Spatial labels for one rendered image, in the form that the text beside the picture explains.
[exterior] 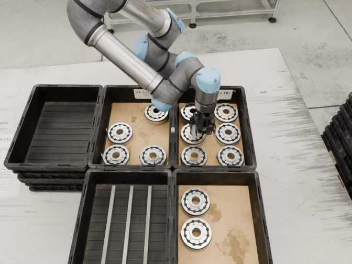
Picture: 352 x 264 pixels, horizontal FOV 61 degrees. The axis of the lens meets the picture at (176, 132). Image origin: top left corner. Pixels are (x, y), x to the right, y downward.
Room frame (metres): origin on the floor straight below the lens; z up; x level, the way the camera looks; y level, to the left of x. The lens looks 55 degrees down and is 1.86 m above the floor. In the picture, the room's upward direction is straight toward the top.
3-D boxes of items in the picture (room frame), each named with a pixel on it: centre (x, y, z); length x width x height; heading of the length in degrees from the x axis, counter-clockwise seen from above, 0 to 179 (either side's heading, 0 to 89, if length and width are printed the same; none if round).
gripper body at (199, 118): (0.66, -0.10, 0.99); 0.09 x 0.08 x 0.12; 7
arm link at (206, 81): (0.67, -0.10, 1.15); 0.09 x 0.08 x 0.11; 31
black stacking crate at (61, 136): (0.69, 0.46, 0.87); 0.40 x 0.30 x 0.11; 179
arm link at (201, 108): (0.67, -0.11, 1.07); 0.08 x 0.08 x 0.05
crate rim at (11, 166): (0.69, 0.46, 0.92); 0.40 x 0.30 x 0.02; 179
